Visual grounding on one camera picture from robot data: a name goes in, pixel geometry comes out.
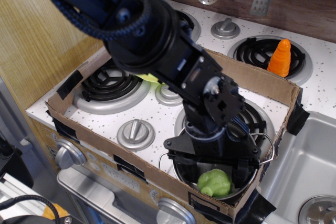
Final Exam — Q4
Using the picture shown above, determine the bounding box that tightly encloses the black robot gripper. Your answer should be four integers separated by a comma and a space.
164, 121, 261, 188

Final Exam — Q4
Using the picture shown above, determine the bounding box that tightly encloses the green toy broccoli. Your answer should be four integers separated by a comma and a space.
197, 169, 232, 197

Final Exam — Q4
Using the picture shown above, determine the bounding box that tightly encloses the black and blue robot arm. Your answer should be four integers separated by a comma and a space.
51, 0, 260, 186

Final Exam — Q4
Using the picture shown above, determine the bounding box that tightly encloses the stainless steel pot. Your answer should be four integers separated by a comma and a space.
164, 124, 275, 200

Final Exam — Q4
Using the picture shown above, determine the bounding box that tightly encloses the silver right oven knob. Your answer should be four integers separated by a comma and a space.
156, 197, 196, 224

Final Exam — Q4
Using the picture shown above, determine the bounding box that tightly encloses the silver oven knob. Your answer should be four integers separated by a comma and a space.
55, 138, 87, 169
156, 197, 196, 224

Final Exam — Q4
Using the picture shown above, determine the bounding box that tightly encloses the grey front stove knob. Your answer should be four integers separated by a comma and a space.
117, 119, 155, 152

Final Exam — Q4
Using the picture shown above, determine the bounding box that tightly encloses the grey stove knob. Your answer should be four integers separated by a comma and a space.
155, 84, 183, 106
211, 18, 240, 40
117, 119, 155, 152

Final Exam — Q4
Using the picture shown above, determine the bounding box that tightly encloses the grey centre stove knob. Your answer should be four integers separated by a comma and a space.
155, 84, 183, 106

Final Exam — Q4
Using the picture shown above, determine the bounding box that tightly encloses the grey sink basin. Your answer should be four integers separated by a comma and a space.
260, 112, 335, 223

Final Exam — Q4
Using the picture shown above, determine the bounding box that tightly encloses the metal sink drain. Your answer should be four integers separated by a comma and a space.
298, 195, 335, 223

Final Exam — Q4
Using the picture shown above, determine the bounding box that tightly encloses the yellow-green plastic plate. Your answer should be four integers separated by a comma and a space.
136, 73, 164, 84

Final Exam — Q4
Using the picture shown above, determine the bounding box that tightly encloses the orange cone toy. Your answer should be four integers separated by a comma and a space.
267, 39, 291, 77

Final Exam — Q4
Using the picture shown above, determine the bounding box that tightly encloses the back right black burner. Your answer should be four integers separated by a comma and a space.
227, 35, 313, 86

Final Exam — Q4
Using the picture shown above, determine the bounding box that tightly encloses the front left black burner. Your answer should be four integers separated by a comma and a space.
73, 60, 151, 115

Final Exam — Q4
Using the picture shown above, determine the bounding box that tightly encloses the grey back stove knob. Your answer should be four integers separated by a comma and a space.
211, 18, 240, 40

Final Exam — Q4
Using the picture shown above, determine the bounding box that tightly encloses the back left black burner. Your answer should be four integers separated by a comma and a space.
176, 10, 201, 42

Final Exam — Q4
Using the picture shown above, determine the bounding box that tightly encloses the silver left oven knob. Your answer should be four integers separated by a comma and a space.
55, 138, 87, 169

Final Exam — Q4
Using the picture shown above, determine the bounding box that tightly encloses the brown cardboard fence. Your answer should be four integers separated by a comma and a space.
46, 48, 302, 223

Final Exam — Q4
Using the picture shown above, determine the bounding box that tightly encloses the hanging metal slotted spatula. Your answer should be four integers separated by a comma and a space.
250, 0, 271, 17

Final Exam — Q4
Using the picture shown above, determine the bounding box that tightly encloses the orange object bottom left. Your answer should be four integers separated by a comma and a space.
42, 204, 69, 220

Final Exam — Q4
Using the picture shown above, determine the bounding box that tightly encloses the silver oven door handle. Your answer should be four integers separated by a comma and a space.
57, 168, 138, 223

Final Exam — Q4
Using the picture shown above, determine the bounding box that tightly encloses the black cable bottom left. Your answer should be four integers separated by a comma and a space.
0, 195, 60, 224

